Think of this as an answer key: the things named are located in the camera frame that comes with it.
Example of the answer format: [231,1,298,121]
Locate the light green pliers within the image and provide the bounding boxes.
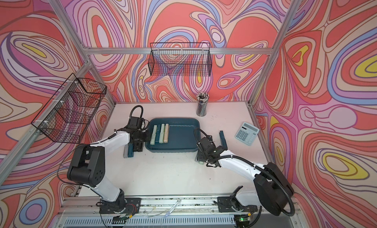
[150,125,158,145]

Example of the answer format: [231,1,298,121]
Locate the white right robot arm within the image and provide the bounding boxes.
[197,137,296,217]

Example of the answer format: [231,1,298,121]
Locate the teal plastic storage box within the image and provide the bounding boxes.
[145,118,200,153]

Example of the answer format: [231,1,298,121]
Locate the black wire basket back wall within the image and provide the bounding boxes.
[148,42,213,77]

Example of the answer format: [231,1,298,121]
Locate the black wire basket left wall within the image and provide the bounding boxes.
[31,74,107,143]

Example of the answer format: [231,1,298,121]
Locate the beige pliers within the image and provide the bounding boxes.
[163,124,169,143]

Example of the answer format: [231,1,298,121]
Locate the black wire basket wall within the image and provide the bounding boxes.
[148,42,213,77]
[31,74,107,143]

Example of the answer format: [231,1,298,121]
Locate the light blue calculator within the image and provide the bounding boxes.
[235,122,260,146]

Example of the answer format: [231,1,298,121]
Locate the mesh pen holder cup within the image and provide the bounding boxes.
[196,92,209,117]

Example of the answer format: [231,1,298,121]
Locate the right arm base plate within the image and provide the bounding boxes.
[214,196,258,214]

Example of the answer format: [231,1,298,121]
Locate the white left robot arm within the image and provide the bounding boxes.
[67,117,149,202]

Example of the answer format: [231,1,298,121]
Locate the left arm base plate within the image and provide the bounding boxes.
[96,197,141,215]

